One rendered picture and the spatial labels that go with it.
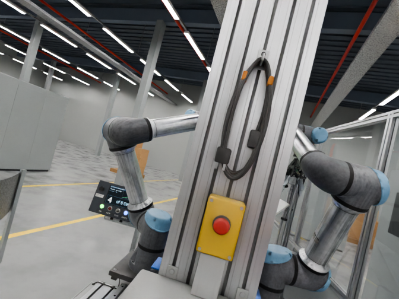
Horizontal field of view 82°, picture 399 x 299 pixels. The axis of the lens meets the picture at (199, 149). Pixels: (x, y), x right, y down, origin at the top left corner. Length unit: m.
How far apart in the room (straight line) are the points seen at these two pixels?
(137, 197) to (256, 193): 0.62
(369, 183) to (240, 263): 0.47
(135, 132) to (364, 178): 0.76
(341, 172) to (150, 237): 0.72
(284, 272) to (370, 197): 0.40
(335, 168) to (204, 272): 0.50
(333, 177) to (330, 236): 0.24
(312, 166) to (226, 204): 0.39
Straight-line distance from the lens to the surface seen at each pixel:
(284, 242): 2.34
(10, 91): 7.10
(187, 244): 0.63
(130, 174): 1.03
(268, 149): 0.60
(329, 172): 0.82
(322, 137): 1.19
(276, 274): 1.01
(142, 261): 1.04
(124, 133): 0.89
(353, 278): 1.65
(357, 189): 0.86
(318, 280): 1.07
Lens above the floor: 1.55
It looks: 1 degrees up
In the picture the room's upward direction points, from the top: 14 degrees clockwise
